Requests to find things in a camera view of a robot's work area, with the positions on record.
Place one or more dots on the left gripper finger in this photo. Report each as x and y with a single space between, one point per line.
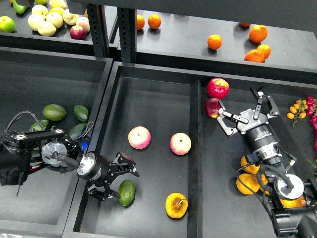
103 192
124 164

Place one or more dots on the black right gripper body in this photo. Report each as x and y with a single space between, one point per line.
260 138

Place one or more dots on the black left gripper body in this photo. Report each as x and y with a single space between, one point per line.
96 169

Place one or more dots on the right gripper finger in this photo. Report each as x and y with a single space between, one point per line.
224 115
262 96

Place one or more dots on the green avocado near arm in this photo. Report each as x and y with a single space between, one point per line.
77 131

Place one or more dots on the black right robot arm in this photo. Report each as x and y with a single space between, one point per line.
283 182

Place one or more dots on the yellow pear under arm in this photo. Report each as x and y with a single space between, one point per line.
252 169

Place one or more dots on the yellow pear in bin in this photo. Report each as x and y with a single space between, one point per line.
247 184

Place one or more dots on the small dark avocado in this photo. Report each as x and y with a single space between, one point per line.
81 112

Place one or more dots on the green avocado top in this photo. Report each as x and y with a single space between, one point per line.
54 112

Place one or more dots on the pale yellow pear front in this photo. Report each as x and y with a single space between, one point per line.
46 28

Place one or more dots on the pale yellow pear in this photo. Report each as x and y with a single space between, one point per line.
34 21
69 18
46 28
55 18

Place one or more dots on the pale yellow pear right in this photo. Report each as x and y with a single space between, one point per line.
69 18

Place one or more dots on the pale yellow pear centre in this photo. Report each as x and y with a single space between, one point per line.
55 18

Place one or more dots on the pale yellow pear left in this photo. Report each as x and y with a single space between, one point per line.
34 21

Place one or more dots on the pink apple left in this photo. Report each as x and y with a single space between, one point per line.
139 137

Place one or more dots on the pink apple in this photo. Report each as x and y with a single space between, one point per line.
139 137
180 143

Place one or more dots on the orange on shelf front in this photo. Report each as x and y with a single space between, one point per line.
255 56

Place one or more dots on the cherry tomato bunch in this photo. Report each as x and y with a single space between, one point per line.
297 111

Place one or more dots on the bright red apple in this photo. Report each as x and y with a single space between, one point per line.
218 88

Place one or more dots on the orange on shelf right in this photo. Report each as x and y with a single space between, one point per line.
266 49

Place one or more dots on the red chili peppers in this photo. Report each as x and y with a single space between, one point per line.
312 111

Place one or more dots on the pink apple right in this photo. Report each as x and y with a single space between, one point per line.
180 143

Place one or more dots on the black centre bin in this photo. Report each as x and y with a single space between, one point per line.
167 101

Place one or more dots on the black bin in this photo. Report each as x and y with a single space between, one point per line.
167 101
30 80

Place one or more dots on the large orange on shelf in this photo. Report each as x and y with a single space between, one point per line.
258 33

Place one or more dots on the orange on shelf middle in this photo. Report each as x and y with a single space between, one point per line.
214 42

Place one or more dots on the black left bin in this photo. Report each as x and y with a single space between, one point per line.
30 80

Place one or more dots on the dark red shelf apple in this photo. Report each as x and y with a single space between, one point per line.
77 32

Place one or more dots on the orange on shelf left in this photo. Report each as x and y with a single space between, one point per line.
140 22

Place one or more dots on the pink peach on shelf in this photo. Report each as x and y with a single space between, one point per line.
83 22

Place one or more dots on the green apple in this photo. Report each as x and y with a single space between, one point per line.
7 24

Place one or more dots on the black shelf post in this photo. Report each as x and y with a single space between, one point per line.
97 21

